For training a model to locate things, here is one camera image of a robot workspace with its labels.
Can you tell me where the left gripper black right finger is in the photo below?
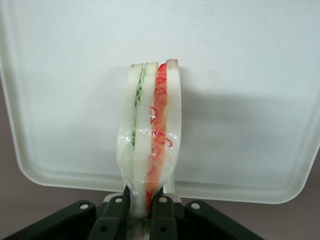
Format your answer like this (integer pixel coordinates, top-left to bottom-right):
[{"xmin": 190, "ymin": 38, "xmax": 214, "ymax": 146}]
[{"xmin": 149, "ymin": 194, "xmax": 263, "ymax": 240}]

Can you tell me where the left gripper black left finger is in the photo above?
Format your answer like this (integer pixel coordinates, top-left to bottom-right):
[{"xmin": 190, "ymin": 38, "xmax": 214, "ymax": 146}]
[{"xmin": 0, "ymin": 194, "xmax": 131, "ymax": 240}]

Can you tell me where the plastic-wrapped triangle sandwich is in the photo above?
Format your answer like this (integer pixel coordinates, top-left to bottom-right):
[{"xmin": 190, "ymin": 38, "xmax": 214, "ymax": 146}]
[{"xmin": 115, "ymin": 58, "xmax": 185, "ymax": 240}]

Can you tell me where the white plastic serving tray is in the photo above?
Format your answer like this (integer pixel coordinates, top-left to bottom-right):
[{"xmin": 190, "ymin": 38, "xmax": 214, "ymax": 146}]
[{"xmin": 0, "ymin": 0, "xmax": 320, "ymax": 205}]

